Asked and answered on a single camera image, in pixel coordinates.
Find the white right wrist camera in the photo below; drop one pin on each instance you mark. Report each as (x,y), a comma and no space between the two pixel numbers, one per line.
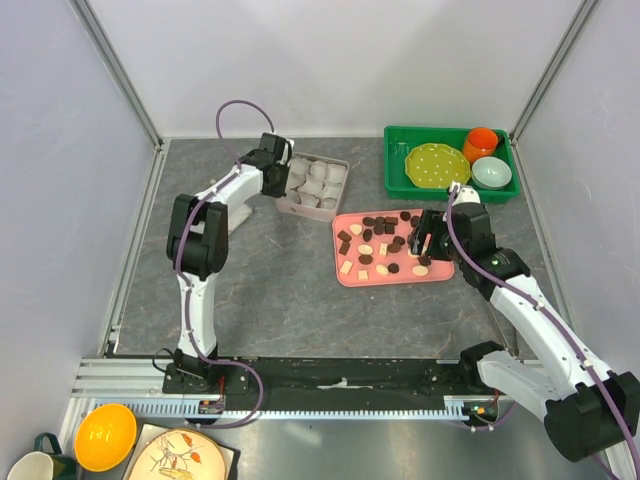
(462,193)

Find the pink square chocolate tin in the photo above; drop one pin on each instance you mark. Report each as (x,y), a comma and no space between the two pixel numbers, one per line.
(315,187)

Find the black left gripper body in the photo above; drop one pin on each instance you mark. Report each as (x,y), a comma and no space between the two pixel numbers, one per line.
(280,189)

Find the green plastic bin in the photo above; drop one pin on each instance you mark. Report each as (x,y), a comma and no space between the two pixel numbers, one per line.
(398,141)

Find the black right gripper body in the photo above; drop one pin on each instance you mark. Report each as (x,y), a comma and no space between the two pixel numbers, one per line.
(436,223)

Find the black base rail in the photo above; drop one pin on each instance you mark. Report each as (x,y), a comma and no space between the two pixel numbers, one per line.
(332,386)

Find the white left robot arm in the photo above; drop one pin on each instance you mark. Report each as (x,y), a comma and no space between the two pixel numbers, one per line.
(198,242)

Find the decorated bird plate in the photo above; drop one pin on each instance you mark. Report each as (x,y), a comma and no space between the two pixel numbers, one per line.
(179,454)

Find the white oval chocolate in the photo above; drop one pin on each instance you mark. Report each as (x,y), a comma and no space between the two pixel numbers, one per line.
(420,270)

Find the dark green mug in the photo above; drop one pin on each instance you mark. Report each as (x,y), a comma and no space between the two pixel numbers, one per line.
(55,464)

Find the white mug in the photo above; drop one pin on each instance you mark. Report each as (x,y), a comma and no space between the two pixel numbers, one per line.
(32,466)

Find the pale green bowl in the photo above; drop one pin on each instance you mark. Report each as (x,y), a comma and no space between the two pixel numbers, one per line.
(491,173)

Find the orange cup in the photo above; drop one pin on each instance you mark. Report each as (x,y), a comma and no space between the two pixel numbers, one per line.
(480,142)

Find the yellow bowl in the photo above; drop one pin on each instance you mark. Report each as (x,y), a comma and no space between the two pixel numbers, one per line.
(105,437)

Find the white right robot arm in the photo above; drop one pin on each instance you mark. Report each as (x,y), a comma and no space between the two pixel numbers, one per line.
(585,407)

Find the silver tin lid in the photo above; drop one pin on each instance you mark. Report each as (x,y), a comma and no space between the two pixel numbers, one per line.
(238,213)

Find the pink chocolate tray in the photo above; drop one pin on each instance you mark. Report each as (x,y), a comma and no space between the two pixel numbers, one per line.
(374,240)

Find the yellow-green dotted plate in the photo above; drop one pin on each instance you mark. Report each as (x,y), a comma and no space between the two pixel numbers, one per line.
(436,166)

